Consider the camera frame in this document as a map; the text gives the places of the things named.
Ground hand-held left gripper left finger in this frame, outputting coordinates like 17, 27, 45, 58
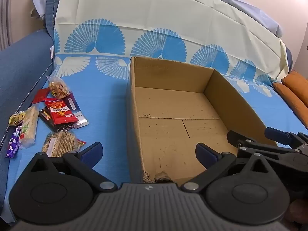
25, 142, 118, 193

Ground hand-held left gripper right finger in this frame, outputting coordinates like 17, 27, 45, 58
180, 142, 284, 193

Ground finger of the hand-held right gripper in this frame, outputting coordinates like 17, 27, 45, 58
227, 130, 308, 158
265, 127, 308, 147

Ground purple and white packet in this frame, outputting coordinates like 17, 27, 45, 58
64, 91, 89, 129

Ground clear grain crisp packet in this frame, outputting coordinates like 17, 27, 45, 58
42, 130, 79, 158

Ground red snack packet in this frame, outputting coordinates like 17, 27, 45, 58
44, 98, 78, 125

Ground dark brown cracker packet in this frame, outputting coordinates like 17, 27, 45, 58
38, 107, 75, 131

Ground cardboard box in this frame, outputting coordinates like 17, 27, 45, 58
126, 56, 277, 183

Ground white and green cracker packet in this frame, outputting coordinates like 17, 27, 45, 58
18, 105, 39, 150

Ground clear bag of fried sticks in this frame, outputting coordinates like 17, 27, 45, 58
46, 76, 71, 99

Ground small red packet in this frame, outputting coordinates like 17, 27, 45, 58
32, 88, 50, 104

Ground purple candy packet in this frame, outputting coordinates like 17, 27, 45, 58
5, 125, 23, 158

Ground yellow snack packet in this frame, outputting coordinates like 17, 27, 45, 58
8, 111, 26, 126

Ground person's right hand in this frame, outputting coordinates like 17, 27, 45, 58
287, 197, 308, 231

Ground orange cushion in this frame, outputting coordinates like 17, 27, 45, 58
281, 71, 308, 106
272, 82, 308, 126

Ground blue fan-print blanket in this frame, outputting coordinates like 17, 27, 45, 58
3, 0, 308, 224

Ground blue fabric sofa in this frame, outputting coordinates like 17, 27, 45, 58
0, 0, 293, 222

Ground pale blue sheet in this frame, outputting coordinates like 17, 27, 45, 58
29, 0, 284, 38

